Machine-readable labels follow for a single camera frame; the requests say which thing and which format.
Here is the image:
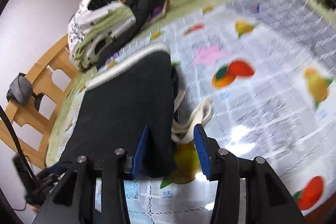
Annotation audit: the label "black pants with white stripes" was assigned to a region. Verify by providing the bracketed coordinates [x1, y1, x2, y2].
[47, 42, 214, 179]

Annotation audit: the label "grey bag on bedpost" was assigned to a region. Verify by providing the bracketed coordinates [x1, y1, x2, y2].
[6, 73, 33, 106]

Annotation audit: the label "folded white green quilt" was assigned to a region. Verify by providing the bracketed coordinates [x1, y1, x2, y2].
[67, 0, 136, 71]

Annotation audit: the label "green bed sheet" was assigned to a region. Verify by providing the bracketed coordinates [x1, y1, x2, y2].
[45, 0, 232, 167]

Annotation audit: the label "black jacket pile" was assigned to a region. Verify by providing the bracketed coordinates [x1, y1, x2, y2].
[96, 0, 166, 69]

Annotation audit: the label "wooden bed frame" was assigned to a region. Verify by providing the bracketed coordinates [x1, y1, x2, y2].
[0, 0, 271, 169]

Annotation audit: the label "black cable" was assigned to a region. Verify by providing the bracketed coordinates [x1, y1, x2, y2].
[0, 105, 47, 212]

